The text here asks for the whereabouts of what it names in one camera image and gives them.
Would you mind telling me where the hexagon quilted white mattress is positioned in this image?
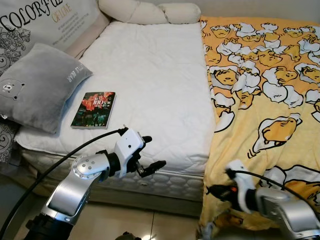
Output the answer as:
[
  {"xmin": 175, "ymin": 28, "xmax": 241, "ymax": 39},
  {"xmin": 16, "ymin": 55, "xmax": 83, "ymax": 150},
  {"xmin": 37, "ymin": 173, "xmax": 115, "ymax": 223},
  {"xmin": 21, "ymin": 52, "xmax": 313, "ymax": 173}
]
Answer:
[{"xmin": 20, "ymin": 150, "xmax": 206, "ymax": 202}]

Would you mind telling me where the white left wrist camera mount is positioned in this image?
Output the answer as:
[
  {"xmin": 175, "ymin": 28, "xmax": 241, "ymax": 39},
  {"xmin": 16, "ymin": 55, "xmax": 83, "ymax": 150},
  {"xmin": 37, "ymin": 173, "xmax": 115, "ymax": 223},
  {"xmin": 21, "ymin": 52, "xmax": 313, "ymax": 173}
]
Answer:
[{"xmin": 113, "ymin": 128, "xmax": 146, "ymax": 174}]

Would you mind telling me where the white quilted mattress topper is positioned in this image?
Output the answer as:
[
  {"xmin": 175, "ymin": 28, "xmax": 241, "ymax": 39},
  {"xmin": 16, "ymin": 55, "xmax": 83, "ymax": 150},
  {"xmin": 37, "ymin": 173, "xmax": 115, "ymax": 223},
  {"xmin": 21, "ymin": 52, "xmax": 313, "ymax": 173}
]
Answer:
[{"xmin": 15, "ymin": 21, "xmax": 217, "ymax": 173}]

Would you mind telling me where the yellow cartoon egg blanket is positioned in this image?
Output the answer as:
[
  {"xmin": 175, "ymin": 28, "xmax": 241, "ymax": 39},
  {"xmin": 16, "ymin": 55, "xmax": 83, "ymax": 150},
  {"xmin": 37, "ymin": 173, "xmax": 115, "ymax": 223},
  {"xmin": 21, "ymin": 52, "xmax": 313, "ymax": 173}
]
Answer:
[{"xmin": 199, "ymin": 16, "xmax": 320, "ymax": 236}]

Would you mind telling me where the dark red green book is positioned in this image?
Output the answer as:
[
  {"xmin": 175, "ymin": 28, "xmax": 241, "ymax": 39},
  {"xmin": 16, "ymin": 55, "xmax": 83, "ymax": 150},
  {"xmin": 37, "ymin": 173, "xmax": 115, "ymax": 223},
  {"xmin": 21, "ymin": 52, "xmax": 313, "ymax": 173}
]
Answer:
[{"xmin": 70, "ymin": 91, "xmax": 117, "ymax": 130}]

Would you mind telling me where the grey bear pillow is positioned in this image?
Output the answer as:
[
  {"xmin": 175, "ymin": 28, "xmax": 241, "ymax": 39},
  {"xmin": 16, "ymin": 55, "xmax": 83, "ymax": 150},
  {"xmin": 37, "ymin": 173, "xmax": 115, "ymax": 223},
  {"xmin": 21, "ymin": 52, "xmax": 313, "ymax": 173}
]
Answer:
[{"xmin": 0, "ymin": 43, "xmax": 94, "ymax": 135}]

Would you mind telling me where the cream segmented long pillow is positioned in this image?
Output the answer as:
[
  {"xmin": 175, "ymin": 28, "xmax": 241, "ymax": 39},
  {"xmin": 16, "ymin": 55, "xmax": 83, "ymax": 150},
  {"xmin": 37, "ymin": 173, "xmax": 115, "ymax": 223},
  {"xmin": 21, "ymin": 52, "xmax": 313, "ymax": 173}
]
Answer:
[{"xmin": 98, "ymin": 0, "xmax": 202, "ymax": 26}]

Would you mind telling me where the black white patterned cushion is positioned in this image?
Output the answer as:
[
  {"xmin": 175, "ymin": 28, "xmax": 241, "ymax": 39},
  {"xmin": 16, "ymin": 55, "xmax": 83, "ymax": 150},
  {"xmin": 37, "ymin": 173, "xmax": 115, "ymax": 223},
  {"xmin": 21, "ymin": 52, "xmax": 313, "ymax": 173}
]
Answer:
[{"xmin": 0, "ymin": 27, "xmax": 32, "ymax": 165}]

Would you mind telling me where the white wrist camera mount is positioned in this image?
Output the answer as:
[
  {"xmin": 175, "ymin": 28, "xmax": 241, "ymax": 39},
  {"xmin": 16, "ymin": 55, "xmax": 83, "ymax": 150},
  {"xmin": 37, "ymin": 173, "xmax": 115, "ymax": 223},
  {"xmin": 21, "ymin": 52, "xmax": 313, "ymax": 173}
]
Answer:
[
  {"xmin": 225, "ymin": 159, "xmax": 262, "ymax": 215},
  {"xmin": 113, "ymin": 128, "xmax": 146, "ymax": 174}
]

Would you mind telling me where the dark robot leg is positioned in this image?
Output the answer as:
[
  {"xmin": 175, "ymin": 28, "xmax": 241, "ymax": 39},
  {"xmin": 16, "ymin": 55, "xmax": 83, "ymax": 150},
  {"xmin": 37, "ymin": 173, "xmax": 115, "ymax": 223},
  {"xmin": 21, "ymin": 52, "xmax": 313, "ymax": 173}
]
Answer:
[{"xmin": 115, "ymin": 231, "xmax": 144, "ymax": 240}]

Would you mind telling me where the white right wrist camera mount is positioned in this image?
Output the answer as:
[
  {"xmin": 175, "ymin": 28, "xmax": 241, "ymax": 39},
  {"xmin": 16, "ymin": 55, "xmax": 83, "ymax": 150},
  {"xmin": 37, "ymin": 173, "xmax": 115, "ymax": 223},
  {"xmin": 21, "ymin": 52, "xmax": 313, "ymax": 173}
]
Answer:
[{"xmin": 225, "ymin": 159, "xmax": 262, "ymax": 215}]

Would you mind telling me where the beige printed headboard cushion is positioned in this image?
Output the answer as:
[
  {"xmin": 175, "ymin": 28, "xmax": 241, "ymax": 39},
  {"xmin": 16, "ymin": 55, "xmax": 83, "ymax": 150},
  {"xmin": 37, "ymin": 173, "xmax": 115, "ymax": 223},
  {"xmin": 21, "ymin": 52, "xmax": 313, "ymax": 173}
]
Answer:
[{"xmin": 0, "ymin": 0, "xmax": 112, "ymax": 60}]

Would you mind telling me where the beige bed base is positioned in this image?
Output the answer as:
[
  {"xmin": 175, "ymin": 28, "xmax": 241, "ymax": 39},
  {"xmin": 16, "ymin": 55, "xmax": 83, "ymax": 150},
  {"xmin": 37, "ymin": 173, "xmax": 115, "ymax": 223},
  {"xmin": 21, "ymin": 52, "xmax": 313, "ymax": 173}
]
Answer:
[{"xmin": 85, "ymin": 187, "xmax": 206, "ymax": 218}]

